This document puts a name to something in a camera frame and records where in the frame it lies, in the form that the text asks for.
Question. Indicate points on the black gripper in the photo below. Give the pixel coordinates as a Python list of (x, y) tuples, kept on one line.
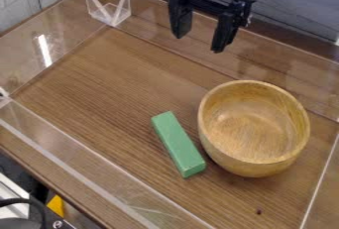
[(180, 18)]

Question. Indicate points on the brown wooden bowl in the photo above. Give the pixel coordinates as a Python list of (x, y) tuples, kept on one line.
[(254, 127)]

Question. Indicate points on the green rectangular block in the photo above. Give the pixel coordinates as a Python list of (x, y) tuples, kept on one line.
[(179, 145)]

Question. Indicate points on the yellow sticker label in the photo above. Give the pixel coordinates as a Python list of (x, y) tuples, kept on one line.
[(56, 206)]

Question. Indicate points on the clear acrylic corner bracket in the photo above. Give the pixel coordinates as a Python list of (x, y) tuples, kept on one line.
[(112, 14)]

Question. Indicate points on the clear acrylic tray wall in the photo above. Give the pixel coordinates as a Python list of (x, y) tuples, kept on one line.
[(84, 84)]

